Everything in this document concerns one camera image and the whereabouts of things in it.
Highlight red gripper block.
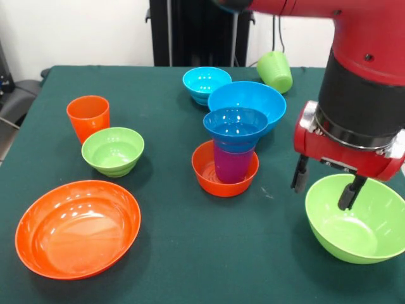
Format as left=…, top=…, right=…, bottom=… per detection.
left=290, top=100, right=405, bottom=212

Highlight large green bowl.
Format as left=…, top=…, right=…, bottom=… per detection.
left=304, top=173, right=405, bottom=265

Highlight purple cup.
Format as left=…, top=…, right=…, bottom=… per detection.
left=213, top=144, right=256, bottom=185

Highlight dark blue bowl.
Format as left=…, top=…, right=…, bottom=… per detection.
left=202, top=106, right=269, bottom=153

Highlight small orange bowl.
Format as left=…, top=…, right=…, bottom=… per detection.
left=191, top=140, right=260, bottom=198

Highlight green cup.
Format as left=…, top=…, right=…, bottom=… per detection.
left=256, top=50, right=294, bottom=94

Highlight large blue bowl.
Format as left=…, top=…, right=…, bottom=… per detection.
left=207, top=80, right=287, bottom=136

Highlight dark green tablecloth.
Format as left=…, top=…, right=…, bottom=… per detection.
left=0, top=65, right=405, bottom=304

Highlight small turquoise bowl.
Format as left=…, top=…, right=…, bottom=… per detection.
left=182, top=66, right=233, bottom=106

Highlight small green bowl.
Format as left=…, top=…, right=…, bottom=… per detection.
left=81, top=127, right=146, bottom=178

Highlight orange cup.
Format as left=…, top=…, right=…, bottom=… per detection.
left=66, top=95, right=111, bottom=145

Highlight large orange bowl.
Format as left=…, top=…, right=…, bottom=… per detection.
left=15, top=179, right=142, bottom=281

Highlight black hanging cables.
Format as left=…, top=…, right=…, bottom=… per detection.
left=271, top=14, right=287, bottom=54

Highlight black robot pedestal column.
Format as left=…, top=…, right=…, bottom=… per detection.
left=145, top=0, right=256, bottom=67

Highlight grey pedestal leg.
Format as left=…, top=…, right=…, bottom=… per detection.
left=0, top=79, right=44, bottom=127

